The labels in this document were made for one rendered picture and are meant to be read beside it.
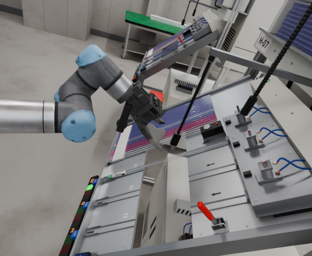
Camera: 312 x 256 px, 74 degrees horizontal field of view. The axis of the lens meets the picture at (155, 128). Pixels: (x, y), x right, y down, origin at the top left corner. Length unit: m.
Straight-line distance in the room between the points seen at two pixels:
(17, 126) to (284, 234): 0.59
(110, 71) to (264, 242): 0.54
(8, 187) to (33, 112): 1.36
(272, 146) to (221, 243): 0.27
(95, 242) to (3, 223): 1.02
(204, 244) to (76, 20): 4.35
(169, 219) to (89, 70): 0.71
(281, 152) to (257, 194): 0.13
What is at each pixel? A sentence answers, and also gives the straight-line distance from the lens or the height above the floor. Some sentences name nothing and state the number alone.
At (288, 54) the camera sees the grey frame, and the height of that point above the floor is 1.36.
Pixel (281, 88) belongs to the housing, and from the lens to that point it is 0.78.
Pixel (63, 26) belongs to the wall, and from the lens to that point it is 4.66.
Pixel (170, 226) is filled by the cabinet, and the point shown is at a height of 0.62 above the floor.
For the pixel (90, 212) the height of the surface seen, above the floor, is 0.73.
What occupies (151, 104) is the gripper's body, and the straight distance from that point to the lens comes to 0.60.
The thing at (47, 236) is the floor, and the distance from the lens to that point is 1.60.
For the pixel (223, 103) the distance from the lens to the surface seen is 0.93.
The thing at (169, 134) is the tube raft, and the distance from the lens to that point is 0.88.
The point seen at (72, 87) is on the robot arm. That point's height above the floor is 1.15.
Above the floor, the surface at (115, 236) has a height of 0.81.
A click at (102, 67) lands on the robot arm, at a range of 0.58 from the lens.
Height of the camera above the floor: 1.45
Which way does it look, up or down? 36 degrees down
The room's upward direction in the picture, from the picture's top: 19 degrees clockwise
